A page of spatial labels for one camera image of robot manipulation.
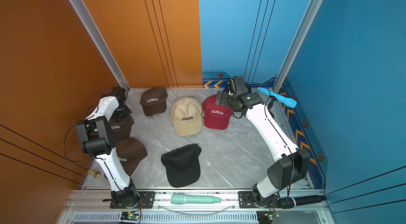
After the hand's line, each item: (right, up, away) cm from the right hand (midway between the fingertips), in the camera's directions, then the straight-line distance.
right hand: (225, 99), depth 80 cm
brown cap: (-50, -28, +3) cm, 57 cm away
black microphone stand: (+26, +1, +5) cm, 27 cm away
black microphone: (+28, -46, -10) cm, 55 cm away
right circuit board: (+17, -53, -10) cm, 57 cm away
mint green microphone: (-20, -46, -9) cm, 51 cm away
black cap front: (-22, -34, +1) cm, 41 cm away
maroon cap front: (-4, -11, +17) cm, 21 cm away
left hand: (-61, -10, +16) cm, 63 cm away
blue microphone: (+34, -2, +1) cm, 34 cm away
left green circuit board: (-45, -53, -9) cm, 70 cm away
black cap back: (+5, +8, +35) cm, 36 cm away
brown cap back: (-45, -1, +25) cm, 52 cm away
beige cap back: (-22, -9, +14) cm, 27 cm away
